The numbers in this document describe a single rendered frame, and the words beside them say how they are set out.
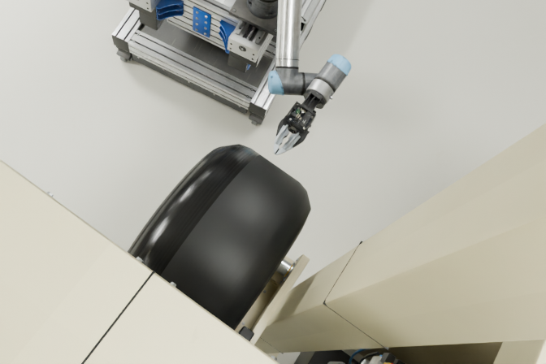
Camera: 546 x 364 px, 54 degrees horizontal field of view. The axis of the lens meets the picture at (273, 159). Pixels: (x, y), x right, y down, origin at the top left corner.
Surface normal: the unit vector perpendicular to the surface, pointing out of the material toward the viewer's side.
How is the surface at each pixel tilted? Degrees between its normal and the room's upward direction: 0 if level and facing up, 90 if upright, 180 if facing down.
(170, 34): 0
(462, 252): 90
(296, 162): 0
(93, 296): 0
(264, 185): 33
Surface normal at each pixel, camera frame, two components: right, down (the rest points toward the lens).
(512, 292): -0.55, 0.75
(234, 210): 0.25, -0.47
